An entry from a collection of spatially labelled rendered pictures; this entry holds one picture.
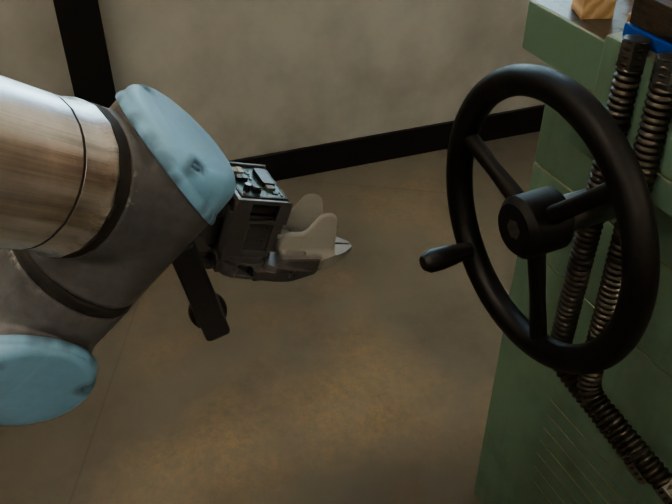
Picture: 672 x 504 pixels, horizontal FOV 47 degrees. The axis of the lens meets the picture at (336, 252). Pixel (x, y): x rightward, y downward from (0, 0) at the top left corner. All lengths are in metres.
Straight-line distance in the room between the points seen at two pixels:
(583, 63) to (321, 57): 1.31
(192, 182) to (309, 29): 1.69
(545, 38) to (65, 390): 0.68
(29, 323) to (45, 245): 0.09
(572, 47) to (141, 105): 0.59
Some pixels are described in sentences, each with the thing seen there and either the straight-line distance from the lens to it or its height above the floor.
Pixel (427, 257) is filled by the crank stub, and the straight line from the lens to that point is 0.80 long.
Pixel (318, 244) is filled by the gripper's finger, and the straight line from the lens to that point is 0.73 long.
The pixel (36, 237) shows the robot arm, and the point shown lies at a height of 0.99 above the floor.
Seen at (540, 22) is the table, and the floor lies 0.88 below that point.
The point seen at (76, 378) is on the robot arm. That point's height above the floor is 0.86.
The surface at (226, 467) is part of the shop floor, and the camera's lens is 1.54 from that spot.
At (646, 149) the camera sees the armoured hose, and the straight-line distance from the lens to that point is 0.71.
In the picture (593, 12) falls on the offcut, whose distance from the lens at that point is 0.95.
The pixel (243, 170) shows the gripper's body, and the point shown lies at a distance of 0.71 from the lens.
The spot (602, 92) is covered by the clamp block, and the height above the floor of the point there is 0.91.
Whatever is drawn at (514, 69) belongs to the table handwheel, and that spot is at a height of 0.94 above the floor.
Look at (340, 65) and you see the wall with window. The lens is 2.18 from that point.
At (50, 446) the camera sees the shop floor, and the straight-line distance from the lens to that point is 1.65.
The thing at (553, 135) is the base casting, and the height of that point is 0.76.
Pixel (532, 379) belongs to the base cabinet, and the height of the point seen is 0.39.
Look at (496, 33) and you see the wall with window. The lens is 2.37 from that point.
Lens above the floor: 1.23
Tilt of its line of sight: 38 degrees down
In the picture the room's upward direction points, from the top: straight up
